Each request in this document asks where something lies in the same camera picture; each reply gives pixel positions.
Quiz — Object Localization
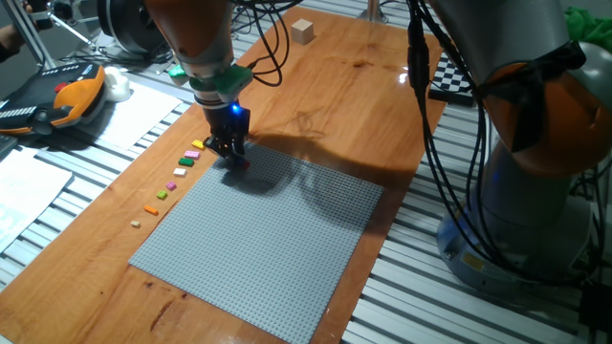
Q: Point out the small teal block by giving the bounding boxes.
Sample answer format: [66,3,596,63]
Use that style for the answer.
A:
[167,64,188,87]

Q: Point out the glossy wooden board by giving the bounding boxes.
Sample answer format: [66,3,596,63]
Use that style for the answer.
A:
[0,5,448,344]

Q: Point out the black white checkerboard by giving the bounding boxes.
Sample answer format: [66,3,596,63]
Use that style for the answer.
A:
[426,51,477,107]

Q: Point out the white crumpled tissue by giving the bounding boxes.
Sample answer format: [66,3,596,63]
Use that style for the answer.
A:
[103,65,132,103]

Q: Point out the black computer keyboard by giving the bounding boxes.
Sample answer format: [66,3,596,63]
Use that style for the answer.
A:
[0,135,19,159]

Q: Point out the white paper sheet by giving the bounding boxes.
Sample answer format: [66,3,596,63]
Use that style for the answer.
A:
[0,146,74,254]
[71,80,184,152]

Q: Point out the green cloth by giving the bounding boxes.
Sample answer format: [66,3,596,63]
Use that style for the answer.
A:
[563,5,612,54]

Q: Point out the black round spool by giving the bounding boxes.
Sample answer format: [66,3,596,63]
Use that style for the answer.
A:
[97,0,168,54]

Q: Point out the silver frame post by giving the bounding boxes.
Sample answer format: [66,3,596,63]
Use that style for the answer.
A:
[357,0,389,24]

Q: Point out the light wooden cube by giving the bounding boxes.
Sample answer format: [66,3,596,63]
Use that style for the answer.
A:
[290,18,316,46]

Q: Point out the black cables by spool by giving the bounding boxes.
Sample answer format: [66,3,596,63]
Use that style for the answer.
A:
[56,47,176,68]

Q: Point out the person's bare forearm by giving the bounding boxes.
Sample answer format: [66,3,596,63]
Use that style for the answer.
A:
[0,21,25,62]

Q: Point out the orange black teach pendant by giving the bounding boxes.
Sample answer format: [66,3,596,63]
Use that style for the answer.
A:
[0,61,108,138]

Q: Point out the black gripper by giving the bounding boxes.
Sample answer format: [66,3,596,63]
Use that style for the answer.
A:
[203,103,251,164]

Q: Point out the black cables beside robot base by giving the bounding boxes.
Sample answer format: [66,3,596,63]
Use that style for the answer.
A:
[568,157,612,288]

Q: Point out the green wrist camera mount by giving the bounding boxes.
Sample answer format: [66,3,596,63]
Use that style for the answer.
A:
[188,64,254,104]

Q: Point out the grey metal strut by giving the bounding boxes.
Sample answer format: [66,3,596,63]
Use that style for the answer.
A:
[3,0,57,73]
[45,9,104,54]

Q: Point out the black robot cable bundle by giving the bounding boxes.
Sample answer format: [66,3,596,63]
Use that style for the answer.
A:
[229,0,612,288]

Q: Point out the grey Lego baseplate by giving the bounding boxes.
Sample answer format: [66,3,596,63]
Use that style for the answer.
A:
[128,141,384,344]

